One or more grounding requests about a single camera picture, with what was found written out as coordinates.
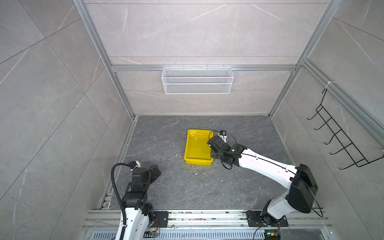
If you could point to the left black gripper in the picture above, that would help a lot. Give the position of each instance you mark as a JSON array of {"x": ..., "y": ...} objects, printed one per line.
[{"x": 156, "y": 171}]

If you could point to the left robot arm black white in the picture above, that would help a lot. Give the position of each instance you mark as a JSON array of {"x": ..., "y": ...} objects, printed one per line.
[{"x": 137, "y": 216}]

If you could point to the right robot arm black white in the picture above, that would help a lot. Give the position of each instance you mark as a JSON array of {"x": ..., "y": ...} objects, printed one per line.
[{"x": 298, "y": 180}]

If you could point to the yellow plastic bin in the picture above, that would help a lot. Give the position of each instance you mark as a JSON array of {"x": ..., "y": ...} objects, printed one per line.
[{"x": 197, "y": 150}]

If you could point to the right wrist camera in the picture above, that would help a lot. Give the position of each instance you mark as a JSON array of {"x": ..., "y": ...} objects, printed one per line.
[{"x": 223, "y": 135}]

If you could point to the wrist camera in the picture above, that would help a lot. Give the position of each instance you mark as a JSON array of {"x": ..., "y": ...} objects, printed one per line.
[
  {"x": 223, "y": 135},
  {"x": 134, "y": 164}
]

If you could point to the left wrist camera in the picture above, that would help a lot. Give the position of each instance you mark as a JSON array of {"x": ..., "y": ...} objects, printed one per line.
[{"x": 134, "y": 164}]

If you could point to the white wire mesh basket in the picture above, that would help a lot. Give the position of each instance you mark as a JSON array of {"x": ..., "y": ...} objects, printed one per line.
[{"x": 197, "y": 80}]

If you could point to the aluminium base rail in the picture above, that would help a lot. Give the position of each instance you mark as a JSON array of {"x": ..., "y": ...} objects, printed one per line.
[{"x": 236, "y": 225}]

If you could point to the black wire hook rack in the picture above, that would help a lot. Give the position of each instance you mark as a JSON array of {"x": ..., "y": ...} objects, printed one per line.
[{"x": 340, "y": 136}]

